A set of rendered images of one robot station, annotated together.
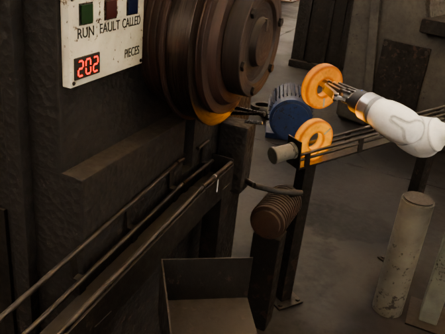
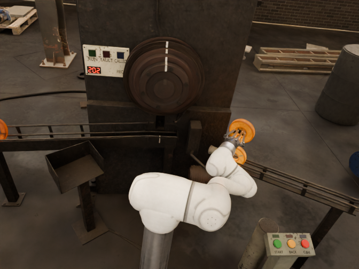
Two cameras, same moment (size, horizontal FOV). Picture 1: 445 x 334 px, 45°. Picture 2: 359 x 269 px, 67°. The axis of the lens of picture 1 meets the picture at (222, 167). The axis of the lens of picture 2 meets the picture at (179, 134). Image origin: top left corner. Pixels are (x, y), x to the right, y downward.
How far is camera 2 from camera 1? 1.56 m
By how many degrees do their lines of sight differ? 51
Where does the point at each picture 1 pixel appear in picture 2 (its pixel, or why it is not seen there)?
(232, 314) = (93, 172)
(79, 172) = (91, 102)
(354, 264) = not seen: hidden behind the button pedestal
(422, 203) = (263, 228)
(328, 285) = (240, 236)
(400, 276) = (246, 256)
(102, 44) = (102, 64)
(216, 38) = (134, 78)
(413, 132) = (209, 169)
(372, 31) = not seen: outside the picture
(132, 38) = (122, 67)
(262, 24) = (160, 80)
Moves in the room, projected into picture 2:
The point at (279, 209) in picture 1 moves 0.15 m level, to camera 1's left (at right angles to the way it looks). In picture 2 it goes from (194, 172) to (185, 157)
